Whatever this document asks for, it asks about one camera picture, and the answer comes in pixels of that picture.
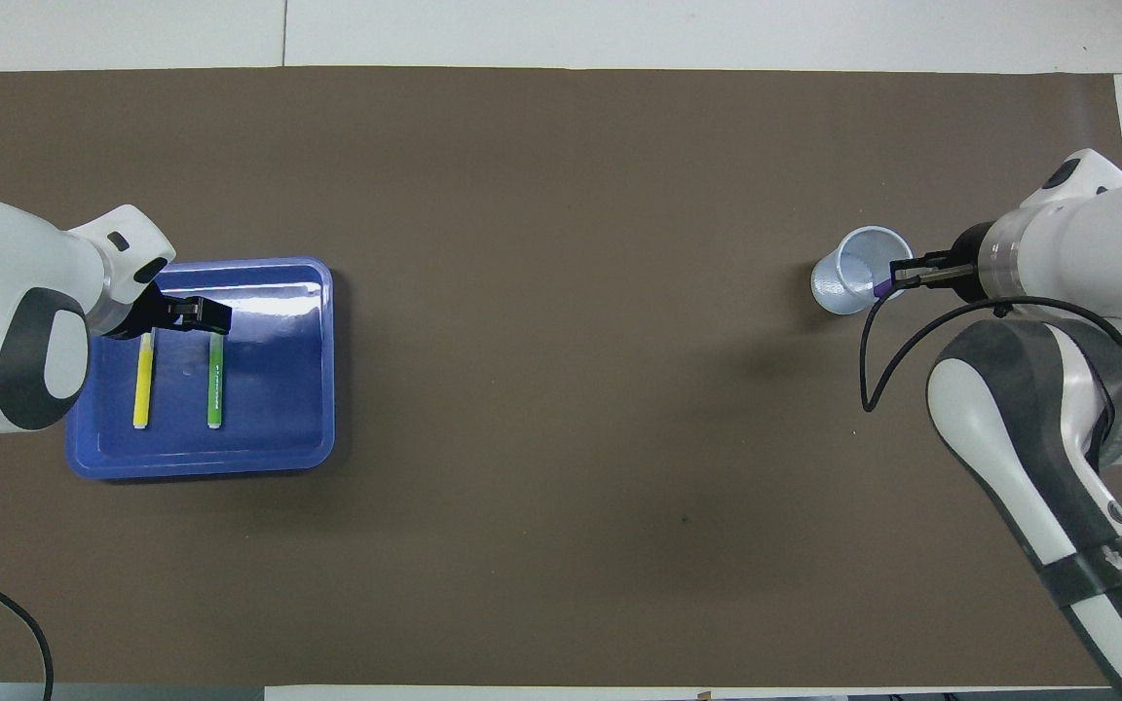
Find green marker pen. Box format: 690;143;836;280
206;334;228;430

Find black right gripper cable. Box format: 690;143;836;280
861;292;1122;414

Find brown table mat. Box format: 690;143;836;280
0;66;1122;687

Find yellow marker pen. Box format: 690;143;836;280
132;331;155;430

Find blue plastic tray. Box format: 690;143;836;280
66;256;336;481

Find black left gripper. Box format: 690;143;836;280
103;288;233;340

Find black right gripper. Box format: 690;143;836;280
891;221;991;294

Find translucent plastic cup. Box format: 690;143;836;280
810;226;915;316

